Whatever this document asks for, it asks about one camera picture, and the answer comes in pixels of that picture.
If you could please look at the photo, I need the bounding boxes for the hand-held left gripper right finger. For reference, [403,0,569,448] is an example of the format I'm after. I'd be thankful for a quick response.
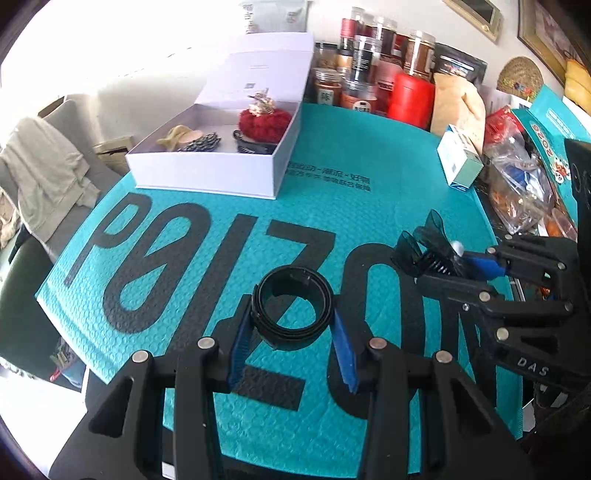
[331,308,525,480]

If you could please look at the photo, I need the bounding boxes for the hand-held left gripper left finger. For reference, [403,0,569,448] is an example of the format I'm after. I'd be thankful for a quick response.
[48,305,257,480]

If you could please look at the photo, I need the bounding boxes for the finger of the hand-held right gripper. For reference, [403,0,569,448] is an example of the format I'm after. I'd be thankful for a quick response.
[464,234,580,301]
[418,274,575,352]

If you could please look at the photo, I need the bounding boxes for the black hair band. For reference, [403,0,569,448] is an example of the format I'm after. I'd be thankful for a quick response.
[252,267,334,347]

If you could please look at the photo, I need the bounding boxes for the black claw clip with pearl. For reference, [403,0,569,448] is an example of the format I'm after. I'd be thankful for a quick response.
[392,209,467,278]

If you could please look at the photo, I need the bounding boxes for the white gift box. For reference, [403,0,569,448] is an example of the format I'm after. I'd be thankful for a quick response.
[126,31,315,200]

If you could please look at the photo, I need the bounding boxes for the black banana hair clip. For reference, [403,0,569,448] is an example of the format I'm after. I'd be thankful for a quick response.
[232,130,278,155]

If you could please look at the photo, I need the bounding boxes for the black white checkered scrunchie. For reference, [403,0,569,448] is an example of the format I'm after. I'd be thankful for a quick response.
[178,132,221,152]

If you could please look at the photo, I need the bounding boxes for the cream hair claw clip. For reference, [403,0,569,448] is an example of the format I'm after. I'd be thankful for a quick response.
[156,124,190,151]

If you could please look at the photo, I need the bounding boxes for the red fluffy scrunchie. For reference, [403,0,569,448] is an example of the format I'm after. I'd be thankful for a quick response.
[238,107,293,144]

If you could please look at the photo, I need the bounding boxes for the clear gold hamster hair claw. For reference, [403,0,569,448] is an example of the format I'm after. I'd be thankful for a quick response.
[247,90,278,116]

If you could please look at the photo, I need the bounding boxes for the clear plastic bag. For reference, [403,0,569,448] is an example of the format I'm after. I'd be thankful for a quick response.
[485,134,578,241]

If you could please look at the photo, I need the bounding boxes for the green striped small box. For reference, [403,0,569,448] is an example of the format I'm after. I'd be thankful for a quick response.
[436,124,485,190]

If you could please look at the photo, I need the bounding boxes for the teal bubble mailer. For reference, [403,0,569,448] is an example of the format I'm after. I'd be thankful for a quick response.
[36,102,525,467]

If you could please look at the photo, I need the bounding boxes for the red snack packet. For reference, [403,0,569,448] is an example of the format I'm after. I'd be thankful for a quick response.
[485,105,527,144]

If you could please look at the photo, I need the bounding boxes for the teal calendar box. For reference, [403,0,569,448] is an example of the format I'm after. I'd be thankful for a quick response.
[512,84,591,195]

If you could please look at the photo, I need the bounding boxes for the kraft paper bag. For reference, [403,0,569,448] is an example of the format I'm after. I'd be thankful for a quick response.
[430,73,486,153]

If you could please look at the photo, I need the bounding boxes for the white paper sheet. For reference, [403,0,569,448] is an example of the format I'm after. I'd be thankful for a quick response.
[480,85,522,112]

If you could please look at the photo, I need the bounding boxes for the red canister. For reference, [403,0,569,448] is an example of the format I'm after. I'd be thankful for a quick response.
[387,71,435,131]

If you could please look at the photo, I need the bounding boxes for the yellow cushion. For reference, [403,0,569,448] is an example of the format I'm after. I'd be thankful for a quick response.
[563,59,591,116]

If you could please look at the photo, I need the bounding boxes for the black foil pouch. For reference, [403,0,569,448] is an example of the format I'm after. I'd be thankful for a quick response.
[434,42,488,86]

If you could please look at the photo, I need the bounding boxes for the pink label container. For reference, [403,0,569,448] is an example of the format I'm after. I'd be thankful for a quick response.
[376,62,402,116]

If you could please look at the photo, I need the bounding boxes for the dark green chair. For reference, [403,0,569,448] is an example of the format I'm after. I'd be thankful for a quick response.
[0,235,61,365]

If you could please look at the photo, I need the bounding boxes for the group of clear spice jars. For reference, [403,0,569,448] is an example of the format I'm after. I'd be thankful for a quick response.
[313,6,437,114]

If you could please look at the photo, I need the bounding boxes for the pale grey garment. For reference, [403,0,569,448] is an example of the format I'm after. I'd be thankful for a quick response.
[0,117,100,243]

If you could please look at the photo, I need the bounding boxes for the grey foil pouch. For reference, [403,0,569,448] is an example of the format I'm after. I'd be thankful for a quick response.
[240,0,309,34]

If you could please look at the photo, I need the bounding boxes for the woven round wall mat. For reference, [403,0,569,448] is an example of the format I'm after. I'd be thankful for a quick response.
[496,56,546,102]

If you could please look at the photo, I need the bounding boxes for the gold frame leaning on wall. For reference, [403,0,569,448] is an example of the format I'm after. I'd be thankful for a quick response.
[92,135,134,174]

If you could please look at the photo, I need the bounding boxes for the dark wooden picture frame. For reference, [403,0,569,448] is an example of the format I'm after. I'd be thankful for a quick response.
[517,0,591,86]

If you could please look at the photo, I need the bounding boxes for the cream wall frame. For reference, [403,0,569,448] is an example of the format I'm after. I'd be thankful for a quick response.
[443,0,503,43]

